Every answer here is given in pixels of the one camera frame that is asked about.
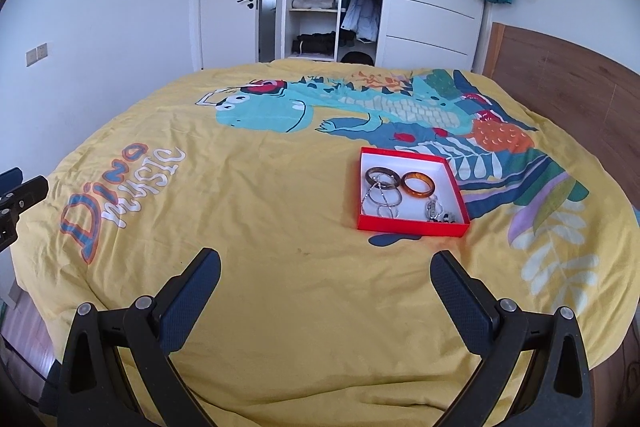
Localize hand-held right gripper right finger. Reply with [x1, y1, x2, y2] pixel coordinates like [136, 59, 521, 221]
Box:
[430, 249, 596, 427]

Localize silver chain necklace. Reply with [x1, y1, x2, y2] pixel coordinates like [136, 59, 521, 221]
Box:
[362, 174, 396, 208]

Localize amber bangle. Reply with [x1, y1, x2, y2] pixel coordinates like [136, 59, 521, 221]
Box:
[401, 172, 437, 198]

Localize plain silver bangle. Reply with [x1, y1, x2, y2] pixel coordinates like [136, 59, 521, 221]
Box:
[376, 187, 404, 208]

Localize twisted silver hoop earring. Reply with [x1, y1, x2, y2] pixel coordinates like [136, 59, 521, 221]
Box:
[362, 199, 397, 219]

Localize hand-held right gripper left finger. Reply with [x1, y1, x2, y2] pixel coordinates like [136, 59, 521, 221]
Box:
[40, 248, 222, 427]

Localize dark brown bangle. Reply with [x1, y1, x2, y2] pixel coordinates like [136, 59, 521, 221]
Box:
[365, 167, 401, 188]

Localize yellow dinosaur printed blanket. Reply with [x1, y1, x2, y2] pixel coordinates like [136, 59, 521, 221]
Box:
[10, 59, 640, 427]

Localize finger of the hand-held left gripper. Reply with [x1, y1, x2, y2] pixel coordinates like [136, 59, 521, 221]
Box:
[0, 167, 49, 253]

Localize wall switch plate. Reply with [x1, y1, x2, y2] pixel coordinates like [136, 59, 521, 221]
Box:
[26, 43, 49, 68]

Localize wooden headboard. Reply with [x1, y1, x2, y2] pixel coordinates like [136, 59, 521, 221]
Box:
[482, 22, 640, 208]

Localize red jewelry box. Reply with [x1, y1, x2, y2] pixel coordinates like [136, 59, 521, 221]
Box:
[356, 147, 472, 238]

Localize folded dark clothes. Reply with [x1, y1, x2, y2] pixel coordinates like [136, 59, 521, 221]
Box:
[294, 32, 338, 56]

